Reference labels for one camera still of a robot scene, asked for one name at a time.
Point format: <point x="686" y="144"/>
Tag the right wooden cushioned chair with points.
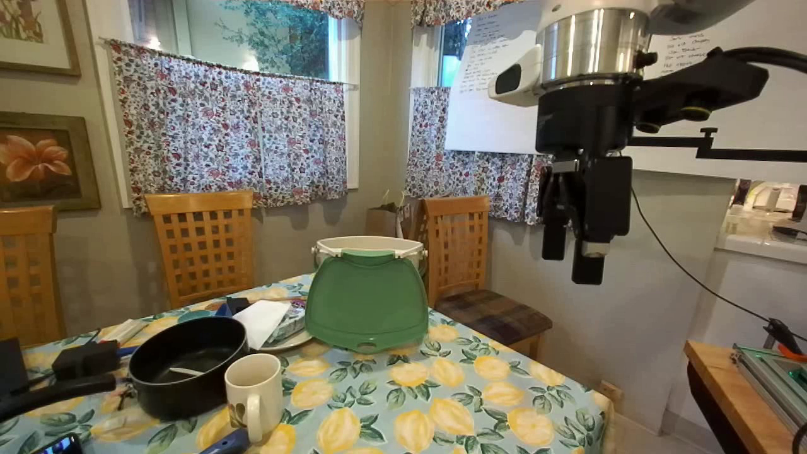
<point x="456" y="238"/>

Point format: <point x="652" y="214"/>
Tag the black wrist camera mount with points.
<point x="691" y="95"/>

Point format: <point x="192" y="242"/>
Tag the left wooden lattice chair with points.
<point x="29" y="285"/>

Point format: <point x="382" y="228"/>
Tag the blue handled utensil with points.
<point x="234" y="443"/>

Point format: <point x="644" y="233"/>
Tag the green and white container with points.
<point x="366" y="294"/>

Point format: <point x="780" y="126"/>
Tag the right floral curtain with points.
<point x="508" y="180"/>

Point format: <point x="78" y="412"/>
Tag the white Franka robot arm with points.
<point x="586" y="81"/>

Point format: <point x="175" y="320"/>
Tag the left floral curtain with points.
<point x="202" y="126"/>

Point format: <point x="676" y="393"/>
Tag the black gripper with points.
<point x="584" y="129"/>

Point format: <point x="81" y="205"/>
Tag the flower painting in frame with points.
<point x="45" y="160"/>

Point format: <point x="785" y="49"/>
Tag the middle wooden lattice chair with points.
<point x="204" y="240"/>

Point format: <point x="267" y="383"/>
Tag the floral curtain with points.
<point x="202" y="126"/>
<point x="508" y="180"/>

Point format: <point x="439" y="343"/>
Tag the wooden side table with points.
<point x="754" y="402"/>

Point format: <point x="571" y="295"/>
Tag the white paper sheet on window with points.
<point x="474" y="118"/>

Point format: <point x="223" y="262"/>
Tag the white ceramic mug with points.
<point x="255" y="393"/>

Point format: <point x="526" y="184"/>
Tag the black phone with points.
<point x="62" y="445"/>

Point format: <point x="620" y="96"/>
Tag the lemon print tablecloth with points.
<point x="456" y="391"/>

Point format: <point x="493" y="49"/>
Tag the black frying pan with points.
<point x="175" y="373"/>

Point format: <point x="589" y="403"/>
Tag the upper framed picture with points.
<point x="36" y="36"/>

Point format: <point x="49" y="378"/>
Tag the wooden lattice chair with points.
<point x="204" y="240"/>
<point x="29" y="285"/>

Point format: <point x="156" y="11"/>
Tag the white plate with papers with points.
<point x="272" y="325"/>

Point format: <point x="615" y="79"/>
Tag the black power adapter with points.
<point x="89" y="358"/>

